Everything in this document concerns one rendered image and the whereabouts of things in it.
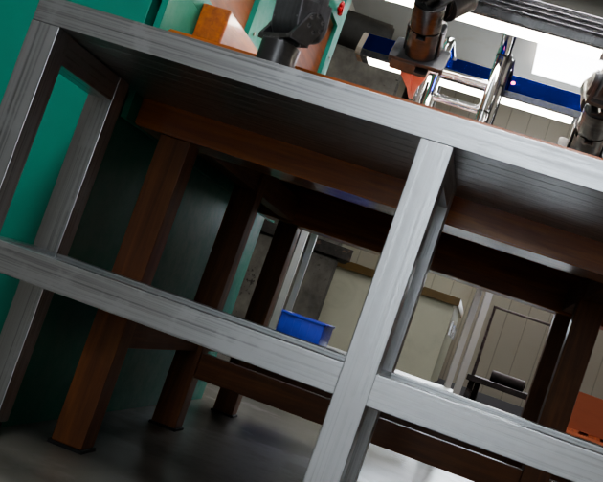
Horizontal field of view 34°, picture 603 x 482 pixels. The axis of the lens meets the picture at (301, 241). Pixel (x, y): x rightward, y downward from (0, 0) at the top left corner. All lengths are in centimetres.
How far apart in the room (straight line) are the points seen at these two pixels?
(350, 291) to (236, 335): 663
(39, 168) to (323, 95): 66
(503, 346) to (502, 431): 889
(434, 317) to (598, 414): 151
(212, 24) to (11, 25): 37
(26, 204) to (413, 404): 85
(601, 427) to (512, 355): 214
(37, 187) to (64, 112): 14
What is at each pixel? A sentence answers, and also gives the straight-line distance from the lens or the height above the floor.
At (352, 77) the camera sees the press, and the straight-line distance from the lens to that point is 675.
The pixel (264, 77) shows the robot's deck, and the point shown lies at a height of 65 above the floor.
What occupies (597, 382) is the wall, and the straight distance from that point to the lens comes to 1024.
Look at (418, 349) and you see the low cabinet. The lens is 787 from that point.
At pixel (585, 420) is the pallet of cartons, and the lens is 828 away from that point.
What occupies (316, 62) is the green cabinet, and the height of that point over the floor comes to 107.
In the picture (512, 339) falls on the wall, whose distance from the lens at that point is 1018.
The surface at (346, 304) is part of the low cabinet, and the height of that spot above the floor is 48.
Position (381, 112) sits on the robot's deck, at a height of 65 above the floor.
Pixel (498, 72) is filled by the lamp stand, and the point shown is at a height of 99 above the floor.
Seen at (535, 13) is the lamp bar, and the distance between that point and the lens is 210.
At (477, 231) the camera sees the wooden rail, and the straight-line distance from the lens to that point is 169.
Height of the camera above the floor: 38
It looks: 3 degrees up
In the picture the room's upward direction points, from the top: 19 degrees clockwise
